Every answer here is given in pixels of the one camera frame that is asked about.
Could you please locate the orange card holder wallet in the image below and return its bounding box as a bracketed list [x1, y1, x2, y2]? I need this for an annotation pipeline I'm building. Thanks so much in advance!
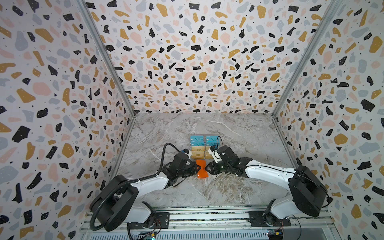
[196, 160, 209, 179]

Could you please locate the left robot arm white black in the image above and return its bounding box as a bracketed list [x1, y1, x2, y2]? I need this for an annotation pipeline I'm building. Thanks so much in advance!
[90, 150, 201, 232]

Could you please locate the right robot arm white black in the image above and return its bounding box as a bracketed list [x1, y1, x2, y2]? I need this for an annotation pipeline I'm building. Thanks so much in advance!
[205, 146, 328, 227]

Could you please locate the clear acrylic card stand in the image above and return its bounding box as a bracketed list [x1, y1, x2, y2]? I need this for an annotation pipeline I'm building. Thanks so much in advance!
[190, 135, 222, 160]

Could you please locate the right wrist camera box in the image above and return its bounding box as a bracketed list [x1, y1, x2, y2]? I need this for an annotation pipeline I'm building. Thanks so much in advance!
[208, 146, 221, 163]

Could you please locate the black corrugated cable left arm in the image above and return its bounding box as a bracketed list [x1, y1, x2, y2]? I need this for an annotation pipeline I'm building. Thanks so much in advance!
[89, 142, 181, 232]

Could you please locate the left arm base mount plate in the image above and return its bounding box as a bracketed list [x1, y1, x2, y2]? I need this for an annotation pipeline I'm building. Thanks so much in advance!
[129, 212, 170, 232]

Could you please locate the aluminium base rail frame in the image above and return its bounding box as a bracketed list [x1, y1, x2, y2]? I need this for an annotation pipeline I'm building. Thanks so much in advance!
[79, 206, 341, 240]

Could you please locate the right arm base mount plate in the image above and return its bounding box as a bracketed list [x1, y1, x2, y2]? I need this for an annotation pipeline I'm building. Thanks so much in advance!
[248, 211, 291, 228]

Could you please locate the aluminium corner post right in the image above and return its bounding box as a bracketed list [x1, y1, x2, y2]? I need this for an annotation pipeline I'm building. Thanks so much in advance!
[272, 0, 344, 120]

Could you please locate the aluminium corner post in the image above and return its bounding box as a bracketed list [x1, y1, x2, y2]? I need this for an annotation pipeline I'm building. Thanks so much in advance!
[272, 0, 344, 120]
[75, 0, 135, 119]

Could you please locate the aluminium corner post left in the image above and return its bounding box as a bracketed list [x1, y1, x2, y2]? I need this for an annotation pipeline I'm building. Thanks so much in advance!
[75, 0, 135, 119]

